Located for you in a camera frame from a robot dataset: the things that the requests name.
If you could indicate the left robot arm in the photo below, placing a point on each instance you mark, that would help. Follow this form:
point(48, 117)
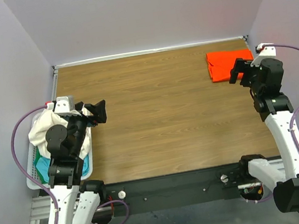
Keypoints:
point(72, 200)

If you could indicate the orange folded t-shirt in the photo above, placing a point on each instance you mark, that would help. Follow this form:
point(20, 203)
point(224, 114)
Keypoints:
point(220, 63)

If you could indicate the light blue t-shirt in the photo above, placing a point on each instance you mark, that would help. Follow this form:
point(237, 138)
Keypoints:
point(42, 164)

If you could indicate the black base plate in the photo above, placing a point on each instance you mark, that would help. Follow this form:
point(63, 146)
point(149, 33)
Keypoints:
point(182, 189)

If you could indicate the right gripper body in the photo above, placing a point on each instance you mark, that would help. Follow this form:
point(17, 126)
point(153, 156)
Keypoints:
point(250, 75)

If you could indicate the green t-shirt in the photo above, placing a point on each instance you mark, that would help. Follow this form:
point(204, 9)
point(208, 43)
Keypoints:
point(37, 156)

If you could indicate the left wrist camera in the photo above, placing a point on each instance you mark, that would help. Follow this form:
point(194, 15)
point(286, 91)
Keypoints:
point(63, 106)

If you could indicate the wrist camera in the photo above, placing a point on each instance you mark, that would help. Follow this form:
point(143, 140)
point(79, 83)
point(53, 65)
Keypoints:
point(264, 51)
point(63, 106)

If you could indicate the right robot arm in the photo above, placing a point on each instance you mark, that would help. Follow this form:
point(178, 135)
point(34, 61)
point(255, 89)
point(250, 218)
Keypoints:
point(264, 78)

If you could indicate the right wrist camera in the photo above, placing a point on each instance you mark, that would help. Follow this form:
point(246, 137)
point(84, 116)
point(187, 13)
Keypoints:
point(264, 51)

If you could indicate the white t-shirt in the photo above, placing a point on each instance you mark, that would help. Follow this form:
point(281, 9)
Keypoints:
point(48, 134)

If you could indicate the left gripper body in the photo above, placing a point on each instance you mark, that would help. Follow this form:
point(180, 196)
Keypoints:
point(79, 125)

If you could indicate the white laundry basket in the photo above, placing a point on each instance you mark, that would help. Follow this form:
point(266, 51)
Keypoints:
point(31, 170)

